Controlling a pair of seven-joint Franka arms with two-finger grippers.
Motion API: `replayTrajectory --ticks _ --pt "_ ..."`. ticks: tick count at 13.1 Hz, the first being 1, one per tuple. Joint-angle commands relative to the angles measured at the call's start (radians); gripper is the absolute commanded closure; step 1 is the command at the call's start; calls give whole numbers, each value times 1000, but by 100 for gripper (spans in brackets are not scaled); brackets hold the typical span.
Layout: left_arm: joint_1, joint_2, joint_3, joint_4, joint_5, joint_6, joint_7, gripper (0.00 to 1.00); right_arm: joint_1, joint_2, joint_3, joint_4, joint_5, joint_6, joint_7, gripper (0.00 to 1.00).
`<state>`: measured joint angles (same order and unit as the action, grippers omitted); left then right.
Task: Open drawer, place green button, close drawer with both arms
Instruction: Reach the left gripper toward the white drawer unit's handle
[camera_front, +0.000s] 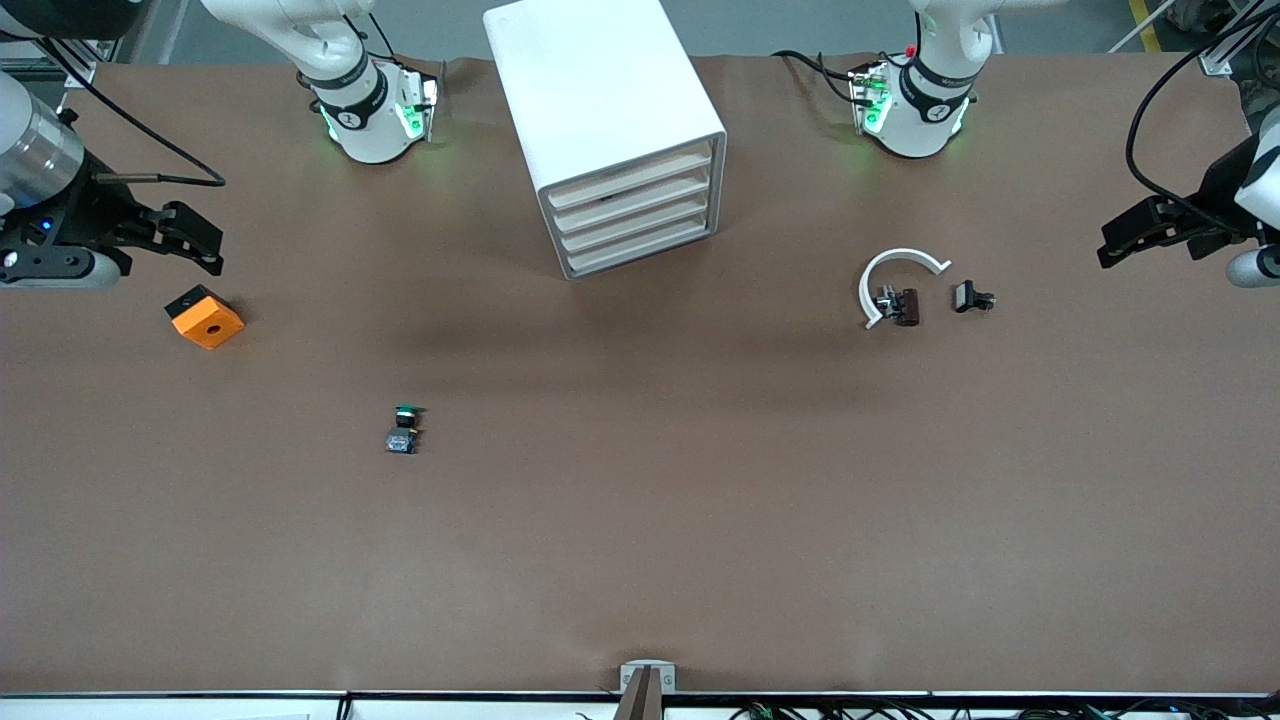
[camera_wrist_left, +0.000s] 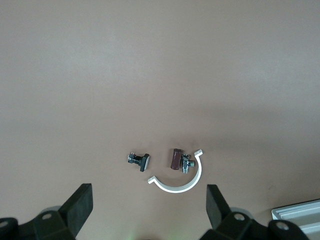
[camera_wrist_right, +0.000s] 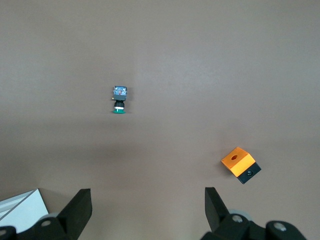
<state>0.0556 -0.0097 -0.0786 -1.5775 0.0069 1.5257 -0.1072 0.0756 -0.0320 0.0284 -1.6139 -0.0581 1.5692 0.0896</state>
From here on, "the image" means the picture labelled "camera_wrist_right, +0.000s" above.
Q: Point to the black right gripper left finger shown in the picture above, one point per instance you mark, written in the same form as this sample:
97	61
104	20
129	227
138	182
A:
75	215

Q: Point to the green push button switch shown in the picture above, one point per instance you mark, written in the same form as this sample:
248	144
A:
119	96

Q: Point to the white drawer cabinet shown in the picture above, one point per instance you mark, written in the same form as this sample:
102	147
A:
22	212

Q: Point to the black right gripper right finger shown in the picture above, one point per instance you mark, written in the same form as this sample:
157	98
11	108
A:
217	215

